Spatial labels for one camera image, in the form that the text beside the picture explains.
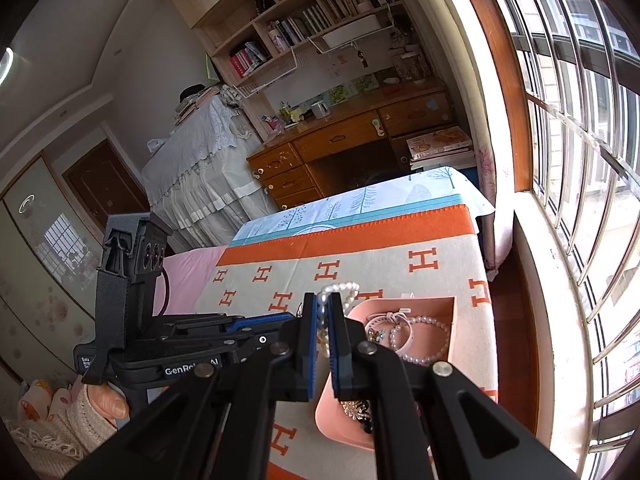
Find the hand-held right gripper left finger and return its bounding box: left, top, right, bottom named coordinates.
left=62, top=292, right=319, bottom=480

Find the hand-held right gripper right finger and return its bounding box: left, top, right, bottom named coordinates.
left=327, top=291, right=578, bottom=480

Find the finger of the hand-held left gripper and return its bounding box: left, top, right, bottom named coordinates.
left=160, top=311, right=297, bottom=335
left=220, top=327, right=288, bottom=361

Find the long pearl necklace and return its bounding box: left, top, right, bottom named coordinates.
left=317, top=282, right=361, bottom=358

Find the rhinestone hair comb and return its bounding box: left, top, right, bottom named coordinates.
left=340, top=399, right=371, bottom=423

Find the white wristwatch with bow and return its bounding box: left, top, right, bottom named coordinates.
left=365, top=310, right=416, bottom=356

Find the pink plastic tray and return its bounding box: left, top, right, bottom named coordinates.
left=314, top=296, right=457, bottom=453

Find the pearl bracelet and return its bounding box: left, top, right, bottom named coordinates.
left=390, top=314, right=452, bottom=366

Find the person's left forearm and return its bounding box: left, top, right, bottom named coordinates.
left=7, top=385, right=118, bottom=478

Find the person's left hand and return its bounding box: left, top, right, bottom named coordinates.
left=92, top=382, right=132, bottom=418

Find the pink bedsheet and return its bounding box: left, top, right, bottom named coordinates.
left=152, top=245, right=228, bottom=316

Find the floral sliding wardrobe door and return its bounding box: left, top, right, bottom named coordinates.
left=0, top=155, right=103, bottom=386

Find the orange letter-print blanket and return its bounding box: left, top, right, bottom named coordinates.
left=192, top=204, right=498, bottom=480

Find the cartoon print cushion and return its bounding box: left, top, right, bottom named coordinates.
left=17, top=379, right=73, bottom=423

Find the brown wooden door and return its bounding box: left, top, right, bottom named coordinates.
left=62, top=139, right=151, bottom=221

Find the white cloth covered cabinet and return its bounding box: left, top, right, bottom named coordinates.
left=141, top=95, right=278, bottom=253

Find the blue tree-print sheet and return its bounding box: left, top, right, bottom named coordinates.
left=230, top=166, right=496, bottom=248

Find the wooden desk with drawers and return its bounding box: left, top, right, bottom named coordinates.
left=246, top=77, right=453, bottom=211

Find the pile of books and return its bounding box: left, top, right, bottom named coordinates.
left=172, top=85, right=221, bottom=128

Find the stack of magazines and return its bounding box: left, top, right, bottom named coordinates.
left=405, top=126, right=476, bottom=171

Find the row of red books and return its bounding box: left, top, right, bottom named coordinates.
left=229, top=40, right=271, bottom=78

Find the glass jar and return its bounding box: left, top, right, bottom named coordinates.
left=392, top=52, right=428, bottom=83

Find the white oblong box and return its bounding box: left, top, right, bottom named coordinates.
left=322, top=14, right=386, bottom=47

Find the row of shelf books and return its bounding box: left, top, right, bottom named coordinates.
left=267, top=0, right=401, bottom=48

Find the window with metal bars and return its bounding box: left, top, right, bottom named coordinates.
left=450, top=0, right=640, bottom=480

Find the black cable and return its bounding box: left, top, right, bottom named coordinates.
left=157, top=265, right=172, bottom=317

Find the empty white wire basket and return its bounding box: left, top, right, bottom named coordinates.
left=235, top=45, right=308, bottom=98

